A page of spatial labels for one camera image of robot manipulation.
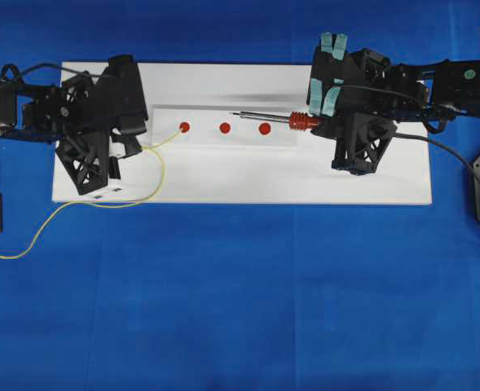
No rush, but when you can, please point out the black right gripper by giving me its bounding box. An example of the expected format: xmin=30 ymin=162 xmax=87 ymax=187
xmin=308 ymin=32 xmax=427 ymax=138

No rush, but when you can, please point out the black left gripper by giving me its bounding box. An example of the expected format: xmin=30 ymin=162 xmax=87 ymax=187
xmin=55 ymin=55 xmax=148 ymax=179

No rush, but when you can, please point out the yellow solder wire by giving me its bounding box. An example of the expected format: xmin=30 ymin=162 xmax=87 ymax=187
xmin=0 ymin=128 xmax=183 ymax=261

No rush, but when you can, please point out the red handled soldering iron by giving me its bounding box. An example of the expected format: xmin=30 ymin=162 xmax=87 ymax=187
xmin=232 ymin=111 xmax=324 ymax=131

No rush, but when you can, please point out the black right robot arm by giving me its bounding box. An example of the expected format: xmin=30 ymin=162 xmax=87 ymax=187
xmin=307 ymin=32 xmax=480 ymax=138

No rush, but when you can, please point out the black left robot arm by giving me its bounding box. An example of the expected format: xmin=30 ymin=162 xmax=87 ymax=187
xmin=0 ymin=55 xmax=148 ymax=194

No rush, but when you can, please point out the left orange dot mark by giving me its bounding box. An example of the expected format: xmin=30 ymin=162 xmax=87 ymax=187
xmin=179 ymin=121 xmax=191 ymax=134

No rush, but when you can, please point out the orange dot mark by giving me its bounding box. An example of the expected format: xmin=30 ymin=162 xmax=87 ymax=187
xmin=258 ymin=122 xmax=271 ymax=135
xmin=179 ymin=121 xmax=191 ymax=134
xmin=219 ymin=122 xmax=231 ymax=134

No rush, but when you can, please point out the right orange dot mark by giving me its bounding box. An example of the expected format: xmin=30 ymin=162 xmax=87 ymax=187
xmin=258 ymin=122 xmax=271 ymax=135

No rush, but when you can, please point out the middle orange dot mark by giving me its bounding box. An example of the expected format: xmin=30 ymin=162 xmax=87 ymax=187
xmin=219 ymin=122 xmax=231 ymax=134

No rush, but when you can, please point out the white foam board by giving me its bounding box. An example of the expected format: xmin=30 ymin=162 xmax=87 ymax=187
xmin=51 ymin=60 xmax=434 ymax=207

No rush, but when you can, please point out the blue table cloth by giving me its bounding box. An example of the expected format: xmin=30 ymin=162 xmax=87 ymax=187
xmin=0 ymin=1 xmax=480 ymax=390

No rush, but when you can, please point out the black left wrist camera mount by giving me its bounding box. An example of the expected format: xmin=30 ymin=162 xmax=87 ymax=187
xmin=55 ymin=131 xmax=109 ymax=196

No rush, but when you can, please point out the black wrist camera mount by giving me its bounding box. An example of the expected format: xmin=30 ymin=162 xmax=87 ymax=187
xmin=332 ymin=112 xmax=398 ymax=175
xmin=55 ymin=131 xmax=109 ymax=196

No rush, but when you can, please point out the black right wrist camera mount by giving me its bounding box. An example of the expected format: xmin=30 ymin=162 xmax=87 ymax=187
xmin=332 ymin=112 xmax=398 ymax=175

